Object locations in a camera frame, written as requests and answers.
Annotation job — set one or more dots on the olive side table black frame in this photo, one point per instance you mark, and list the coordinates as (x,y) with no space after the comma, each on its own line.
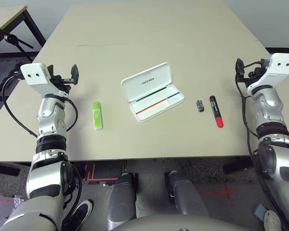
(4,21)

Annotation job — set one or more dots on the grey robot torso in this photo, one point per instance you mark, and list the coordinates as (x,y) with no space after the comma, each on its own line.
(183,225)

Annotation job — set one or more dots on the black foam floor mat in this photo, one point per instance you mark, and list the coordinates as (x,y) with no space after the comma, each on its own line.
(2,72)

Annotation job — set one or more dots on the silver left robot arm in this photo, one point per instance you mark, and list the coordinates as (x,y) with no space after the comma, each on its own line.
(48,113)

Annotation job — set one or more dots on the grey robot leg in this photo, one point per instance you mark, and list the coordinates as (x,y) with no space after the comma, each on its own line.
(121,202)
(185,195)

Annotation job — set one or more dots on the white clog shoe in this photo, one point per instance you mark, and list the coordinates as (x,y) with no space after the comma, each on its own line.
(272,220)

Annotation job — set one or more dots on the black marker with red cap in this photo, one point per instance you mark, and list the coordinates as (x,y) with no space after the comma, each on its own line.
(216,110)

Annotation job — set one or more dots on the black sneaker white sole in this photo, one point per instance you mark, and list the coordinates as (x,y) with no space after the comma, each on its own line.
(83,211)

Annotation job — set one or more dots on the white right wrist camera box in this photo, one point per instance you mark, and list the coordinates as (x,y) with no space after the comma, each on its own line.
(279,67)

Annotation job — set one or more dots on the grey robot left leg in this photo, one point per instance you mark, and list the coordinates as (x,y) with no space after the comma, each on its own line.
(121,202)

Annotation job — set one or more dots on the black table foot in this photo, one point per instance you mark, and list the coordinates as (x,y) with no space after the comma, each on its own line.
(238,165)
(4,168)

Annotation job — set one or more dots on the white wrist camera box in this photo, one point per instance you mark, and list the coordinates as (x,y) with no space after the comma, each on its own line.
(36,74)
(279,67)

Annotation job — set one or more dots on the grey robot right leg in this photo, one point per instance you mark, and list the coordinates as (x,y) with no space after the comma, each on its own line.
(185,195)

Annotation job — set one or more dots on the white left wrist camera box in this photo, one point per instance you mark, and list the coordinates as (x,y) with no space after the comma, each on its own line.
(36,74)

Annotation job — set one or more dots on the black tripod stand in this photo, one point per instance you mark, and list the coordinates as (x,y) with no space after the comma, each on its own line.
(8,38)

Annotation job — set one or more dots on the blue grey floor object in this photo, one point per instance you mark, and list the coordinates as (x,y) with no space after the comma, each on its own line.
(258,210)

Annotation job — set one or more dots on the white plastic pencil case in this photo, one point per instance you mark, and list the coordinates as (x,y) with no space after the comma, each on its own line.
(147,81)

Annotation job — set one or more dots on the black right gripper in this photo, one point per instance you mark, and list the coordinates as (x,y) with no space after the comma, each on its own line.
(254,74)

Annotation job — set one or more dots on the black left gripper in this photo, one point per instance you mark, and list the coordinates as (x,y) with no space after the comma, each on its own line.
(59,81)

